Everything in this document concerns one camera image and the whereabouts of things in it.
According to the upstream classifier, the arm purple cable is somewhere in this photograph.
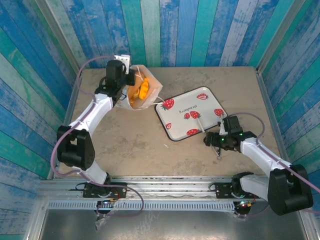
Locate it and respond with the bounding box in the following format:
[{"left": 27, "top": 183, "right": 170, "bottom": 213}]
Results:
[
  {"left": 50, "top": 55, "right": 145, "bottom": 218},
  {"left": 226, "top": 112, "right": 320, "bottom": 218}
]

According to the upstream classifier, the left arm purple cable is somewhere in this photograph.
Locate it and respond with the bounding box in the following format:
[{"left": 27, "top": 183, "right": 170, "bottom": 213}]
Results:
[{"left": 50, "top": 55, "right": 145, "bottom": 218}]

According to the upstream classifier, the steel sheet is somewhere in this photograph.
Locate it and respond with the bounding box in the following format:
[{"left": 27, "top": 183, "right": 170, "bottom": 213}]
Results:
[{"left": 37, "top": 209, "right": 310, "bottom": 240}]

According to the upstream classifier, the aluminium rail frame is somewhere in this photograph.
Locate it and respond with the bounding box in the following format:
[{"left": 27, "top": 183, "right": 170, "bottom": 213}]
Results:
[{"left": 37, "top": 174, "right": 307, "bottom": 201}]

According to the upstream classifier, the grey slotted cable duct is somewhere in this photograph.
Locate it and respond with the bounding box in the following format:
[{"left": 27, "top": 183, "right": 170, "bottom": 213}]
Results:
[{"left": 46, "top": 200, "right": 237, "bottom": 211}]

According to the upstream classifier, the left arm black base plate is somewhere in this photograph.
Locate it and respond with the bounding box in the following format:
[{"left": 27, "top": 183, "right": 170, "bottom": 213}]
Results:
[{"left": 82, "top": 181, "right": 128, "bottom": 199}]

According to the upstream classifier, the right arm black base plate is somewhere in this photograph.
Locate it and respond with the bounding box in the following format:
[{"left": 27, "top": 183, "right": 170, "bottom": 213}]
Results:
[{"left": 214, "top": 181, "right": 258, "bottom": 200}]

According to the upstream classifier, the white strawberry print tray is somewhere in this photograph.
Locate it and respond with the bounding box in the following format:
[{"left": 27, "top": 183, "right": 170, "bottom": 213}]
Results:
[{"left": 154, "top": 86, "right": 228, "bottom": 142}]

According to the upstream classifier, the aluminium corner post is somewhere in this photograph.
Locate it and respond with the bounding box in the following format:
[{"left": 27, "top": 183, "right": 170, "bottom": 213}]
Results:
[
  {"left": 256, "top": 0, "right": 302, "bottom": 73},
  {"left": 34, "top": 0, "right": 82, "bottom": 76}
]

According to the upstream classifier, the yellow striped fake bread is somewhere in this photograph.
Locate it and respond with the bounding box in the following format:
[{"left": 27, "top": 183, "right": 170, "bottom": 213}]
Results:
[{"left": 138, "top": 77, "right": 150, "bottom": 100}]

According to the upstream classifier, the white printed paper bag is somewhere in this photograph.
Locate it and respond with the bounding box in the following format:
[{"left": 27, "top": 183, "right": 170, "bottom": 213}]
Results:
[{"left": 114, "top": 64, "right": 166, "bottom": 111}]

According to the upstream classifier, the aluminium table side rail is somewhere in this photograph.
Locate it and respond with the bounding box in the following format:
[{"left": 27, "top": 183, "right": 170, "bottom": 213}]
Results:
[
  {"left": 255, "top": 66, "right": 296, "bottom": 181},
  {"left": 47, "top": 71, "right": 83, "bottom": 180}
]

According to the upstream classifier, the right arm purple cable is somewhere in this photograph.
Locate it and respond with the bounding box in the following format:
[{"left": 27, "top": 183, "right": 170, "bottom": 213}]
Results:
[{"left": 226, "top": 112, "right": 320, "bottom": 218}]

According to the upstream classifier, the clear plastic scrap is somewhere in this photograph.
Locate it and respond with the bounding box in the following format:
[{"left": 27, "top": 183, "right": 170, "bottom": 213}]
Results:
[{"left": 94, "top": 214, "right": 111, "bottom": 231}]

